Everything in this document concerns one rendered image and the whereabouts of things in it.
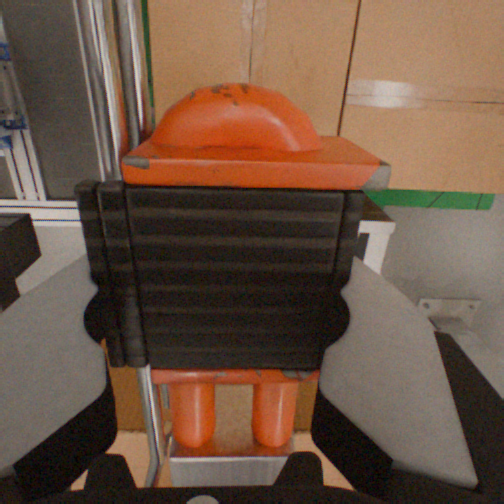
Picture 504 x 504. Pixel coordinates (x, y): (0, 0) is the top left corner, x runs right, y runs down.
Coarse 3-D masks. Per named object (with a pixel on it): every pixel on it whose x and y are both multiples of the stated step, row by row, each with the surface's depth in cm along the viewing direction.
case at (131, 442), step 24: (120, 384) 43; (216, 384) 44; (240, 384) 44; (312, 384) 44; (120, 408) 40; (312, 408) 41; (120, 432) 37; (144, 432) 37; (144, 456) 39; (144, 480) 41; (168, 480) 41; (336, 480) 42
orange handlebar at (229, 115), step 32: (192, 96) 10; (224, 96) 10; (256, 96) 10; (160, 128) 10; (192, 128) 10; (224, 128) 10; (256, 128) 10; (288, 128) 10; (192, 384) 15; (256, 384) 16; (288, 384) 15; (192, 416) 16; (256, 416) 17; (288, 416) 16
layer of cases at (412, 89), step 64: (192, 0) 64; (256, 0) 64; (320, 0) 65; (384, 0) 65; (448, 0) 65; (192, 64) 69; (256, 64) 69; (320, 64) 69; (384, 64) 70; (448, 64) 70; (320, 128) 75; (384, 128) 76; (448, 128) 76
